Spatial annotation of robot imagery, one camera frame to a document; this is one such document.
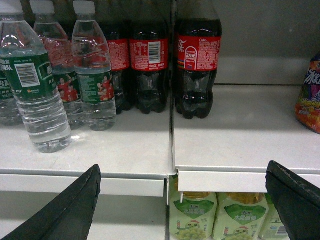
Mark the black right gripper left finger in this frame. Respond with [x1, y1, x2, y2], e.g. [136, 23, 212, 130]
[3, 164, 101, 240]

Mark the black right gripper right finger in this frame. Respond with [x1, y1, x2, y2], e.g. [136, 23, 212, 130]
[265, 160, 320, 240]

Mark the white shelf right board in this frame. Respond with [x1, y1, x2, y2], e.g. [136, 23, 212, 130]
[172, 85, 320, 193]

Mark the far left water bottle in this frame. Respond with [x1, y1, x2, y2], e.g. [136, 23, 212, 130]
[0, 70, 23, 126]

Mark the water bottle red players label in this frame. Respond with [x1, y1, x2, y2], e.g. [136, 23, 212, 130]
[30, 0, 84, 130]

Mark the water bottle green players label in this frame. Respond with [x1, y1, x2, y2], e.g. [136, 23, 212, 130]
[72, 0, 117, 131]

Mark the front water bottle green label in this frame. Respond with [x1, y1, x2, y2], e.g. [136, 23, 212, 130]
[0, 0, 71, 153]

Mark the cola bottle behind water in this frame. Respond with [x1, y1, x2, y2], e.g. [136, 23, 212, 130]
[101, 21, 134, 115]

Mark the colourful iced tea bottle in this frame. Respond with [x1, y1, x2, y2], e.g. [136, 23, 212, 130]
[295, 52, 320, 134]

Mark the green grape juice bottle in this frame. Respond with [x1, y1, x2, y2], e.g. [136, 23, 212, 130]
[169, 192, 218, 240]

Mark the cola bottle barcode label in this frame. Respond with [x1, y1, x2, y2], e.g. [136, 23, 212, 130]
[129, 20, 169, 115]

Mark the cola bottle right section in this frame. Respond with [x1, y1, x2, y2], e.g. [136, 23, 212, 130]
[172, 0, 223, 119]

